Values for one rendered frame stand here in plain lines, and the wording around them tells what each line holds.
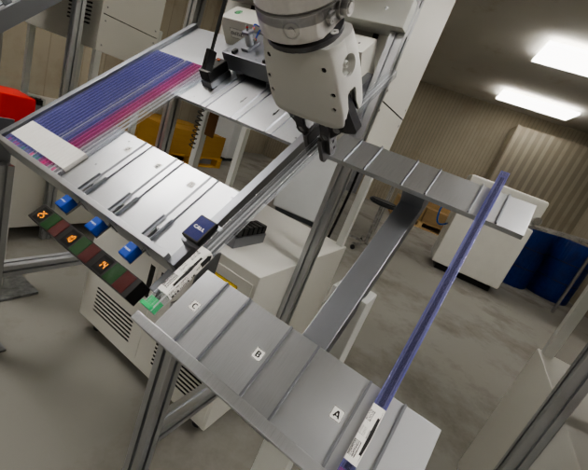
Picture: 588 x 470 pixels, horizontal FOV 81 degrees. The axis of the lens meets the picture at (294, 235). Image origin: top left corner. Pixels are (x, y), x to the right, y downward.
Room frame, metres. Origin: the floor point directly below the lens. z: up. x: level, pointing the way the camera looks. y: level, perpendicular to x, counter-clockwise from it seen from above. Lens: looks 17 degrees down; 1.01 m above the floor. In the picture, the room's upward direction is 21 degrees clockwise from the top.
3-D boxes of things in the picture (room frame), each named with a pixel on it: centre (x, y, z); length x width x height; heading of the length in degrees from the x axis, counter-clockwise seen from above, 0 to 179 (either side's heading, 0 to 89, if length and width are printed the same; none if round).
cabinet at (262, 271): (1.26, 0.22, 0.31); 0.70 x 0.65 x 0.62; 65
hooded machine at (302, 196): (4.17, -0.01, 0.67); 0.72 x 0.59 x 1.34; 77
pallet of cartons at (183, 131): (4.74, 2.06, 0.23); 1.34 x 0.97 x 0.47; 165
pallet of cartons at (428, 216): (7.34, -2.33, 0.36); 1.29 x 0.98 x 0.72; 75
